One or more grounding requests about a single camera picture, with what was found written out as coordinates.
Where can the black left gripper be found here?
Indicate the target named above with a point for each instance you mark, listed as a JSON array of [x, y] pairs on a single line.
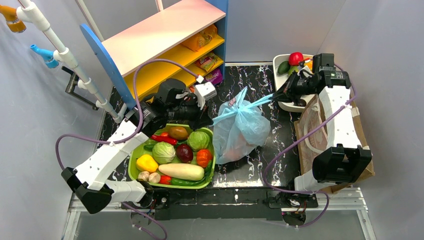
[[201, 114]]

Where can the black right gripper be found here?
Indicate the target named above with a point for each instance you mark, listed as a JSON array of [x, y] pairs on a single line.
[[291, 90]]

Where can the light blue plastic bag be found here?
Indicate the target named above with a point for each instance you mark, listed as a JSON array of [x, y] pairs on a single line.
[[239, 118]]

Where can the orange snack bag top shelf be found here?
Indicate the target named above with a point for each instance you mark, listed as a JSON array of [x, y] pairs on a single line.
[[200, 39]]

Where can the large orange pumpkin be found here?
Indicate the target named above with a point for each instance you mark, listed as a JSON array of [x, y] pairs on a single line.
[[237, 150]]

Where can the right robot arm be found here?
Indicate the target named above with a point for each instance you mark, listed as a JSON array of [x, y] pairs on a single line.
[[344, 158]]

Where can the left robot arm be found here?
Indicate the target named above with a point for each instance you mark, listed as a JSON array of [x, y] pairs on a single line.
[[89, 180]]

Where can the white orange snack bag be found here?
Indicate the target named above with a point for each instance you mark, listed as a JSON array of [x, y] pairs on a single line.
[[192, 88]]

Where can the purple snack bag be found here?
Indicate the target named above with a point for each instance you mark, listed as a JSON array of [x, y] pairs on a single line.
[[215, 77]]

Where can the green red snack bag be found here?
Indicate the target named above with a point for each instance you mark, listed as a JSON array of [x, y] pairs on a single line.
[[207, 62]]

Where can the green yellow mango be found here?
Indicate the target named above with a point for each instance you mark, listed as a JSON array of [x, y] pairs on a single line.
[[293, 70]]

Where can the green avocado at back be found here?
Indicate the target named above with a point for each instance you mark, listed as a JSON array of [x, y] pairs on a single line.
[[283, 68]]

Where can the brown potato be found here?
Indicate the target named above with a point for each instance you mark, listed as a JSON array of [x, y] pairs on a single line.
[[178, 133]]

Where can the long red chili pepper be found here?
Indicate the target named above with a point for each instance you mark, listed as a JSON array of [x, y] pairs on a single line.
[[165, 139]]

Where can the red apple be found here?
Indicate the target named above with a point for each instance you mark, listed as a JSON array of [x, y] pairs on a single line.
[[295, 58]]

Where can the orange mango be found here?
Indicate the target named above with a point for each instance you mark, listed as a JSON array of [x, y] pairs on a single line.
[[309, 63]]

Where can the green cabbage at back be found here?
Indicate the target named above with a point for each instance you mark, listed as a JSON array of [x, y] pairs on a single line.
[[198, 140]]

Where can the green cabbage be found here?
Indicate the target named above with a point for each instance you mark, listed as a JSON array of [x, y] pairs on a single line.
[[198, 140], [163, 153]]

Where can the green cucumber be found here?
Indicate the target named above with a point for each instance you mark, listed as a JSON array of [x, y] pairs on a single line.
[[148, 147]]

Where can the green cabbage near centre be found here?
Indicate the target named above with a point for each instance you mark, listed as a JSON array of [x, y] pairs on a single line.
[[163, 153]]

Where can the dark red onion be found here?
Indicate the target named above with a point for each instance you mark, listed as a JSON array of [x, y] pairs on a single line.
[[184, 153]]

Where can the green plastic vegetable bin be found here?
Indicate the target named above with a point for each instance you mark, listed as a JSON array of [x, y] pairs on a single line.
[[139, 151]]

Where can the small orange pumpkin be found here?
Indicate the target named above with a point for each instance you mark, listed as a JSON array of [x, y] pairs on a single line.
[[203, 158]]

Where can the yellow bell pepper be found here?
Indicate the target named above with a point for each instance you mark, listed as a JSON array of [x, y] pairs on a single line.
[[147, 163]]

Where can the white radish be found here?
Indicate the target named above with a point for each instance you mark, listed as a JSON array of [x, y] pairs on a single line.
[[184, 171]]

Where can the garlic bulb right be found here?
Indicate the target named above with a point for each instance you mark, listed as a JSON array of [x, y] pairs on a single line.
[[154, 178]]

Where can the garlic bulb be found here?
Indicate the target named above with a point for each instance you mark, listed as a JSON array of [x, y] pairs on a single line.
[[143, 176], [154, 178]]

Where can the red bell pepper front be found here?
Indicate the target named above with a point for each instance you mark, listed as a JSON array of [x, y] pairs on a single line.
[[165, 180]]

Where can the garlic bulb left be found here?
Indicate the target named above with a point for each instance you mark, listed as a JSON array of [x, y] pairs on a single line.
[[143, 176]]

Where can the blue yellow shelf unit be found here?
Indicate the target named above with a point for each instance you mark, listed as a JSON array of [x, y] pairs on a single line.
[[144, 55]]

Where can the green chili pepper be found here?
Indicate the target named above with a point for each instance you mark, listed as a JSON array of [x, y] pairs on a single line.
[[186, 183]]

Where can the green leaf sprig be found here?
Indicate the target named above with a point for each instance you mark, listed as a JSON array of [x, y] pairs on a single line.
[[208, 169]]

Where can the blue hook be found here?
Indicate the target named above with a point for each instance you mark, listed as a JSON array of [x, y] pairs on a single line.
[[46, 55]]

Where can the white pipe stand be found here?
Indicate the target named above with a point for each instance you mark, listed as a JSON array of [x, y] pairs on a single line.
[[29, 12]]

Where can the orange hook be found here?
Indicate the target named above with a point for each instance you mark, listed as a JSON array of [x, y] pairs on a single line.
[[12, 20]]

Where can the aluminium base frame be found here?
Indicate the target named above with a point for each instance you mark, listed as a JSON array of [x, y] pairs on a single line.
[[227, 214]]

